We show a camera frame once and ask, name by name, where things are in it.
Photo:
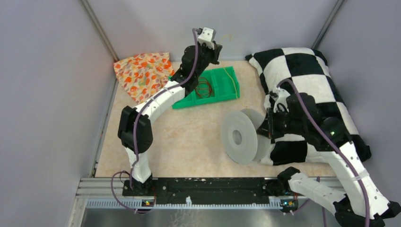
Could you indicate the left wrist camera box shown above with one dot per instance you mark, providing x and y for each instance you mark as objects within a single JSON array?
[{"x": 206, "y": 37}]

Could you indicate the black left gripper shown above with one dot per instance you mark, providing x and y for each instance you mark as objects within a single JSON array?
[{"x": 214, "y": 53}]

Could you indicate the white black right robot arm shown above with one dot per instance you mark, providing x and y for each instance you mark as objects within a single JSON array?
[{"x": 360, "y": 205}]

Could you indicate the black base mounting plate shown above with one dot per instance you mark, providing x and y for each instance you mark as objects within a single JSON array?
[{"x": 210, "y": 191}]

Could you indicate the green plastic divided bin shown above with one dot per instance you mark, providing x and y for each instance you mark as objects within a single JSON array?
[{"x": 216, "y": 85}]

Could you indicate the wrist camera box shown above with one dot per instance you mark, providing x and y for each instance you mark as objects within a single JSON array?
[
  {"x": 279, "y": 96},
  {"x": 206, "y": 37}
]

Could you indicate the black white checkered pillow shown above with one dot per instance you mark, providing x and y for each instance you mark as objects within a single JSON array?
[{"x": 305, "y": 73}]

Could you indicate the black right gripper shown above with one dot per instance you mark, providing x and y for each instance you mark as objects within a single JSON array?
[{"x": 268, "y": 128}]

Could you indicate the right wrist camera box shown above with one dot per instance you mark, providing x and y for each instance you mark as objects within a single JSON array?
[{"x": 279, "y": 96}]

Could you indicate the aluminium front rail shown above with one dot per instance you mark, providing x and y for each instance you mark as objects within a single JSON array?
[{"x": 99, "y": 203}]

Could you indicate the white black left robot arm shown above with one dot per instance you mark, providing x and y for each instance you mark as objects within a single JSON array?
[{"x": 135, "y": 126}]

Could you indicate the white perforated cable spool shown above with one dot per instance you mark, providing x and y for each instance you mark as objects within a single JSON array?
[{"x": 240, "y": 139}]

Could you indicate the orange floral cloth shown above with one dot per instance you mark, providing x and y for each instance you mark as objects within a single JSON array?
[{"x": 142, "y": 75}]

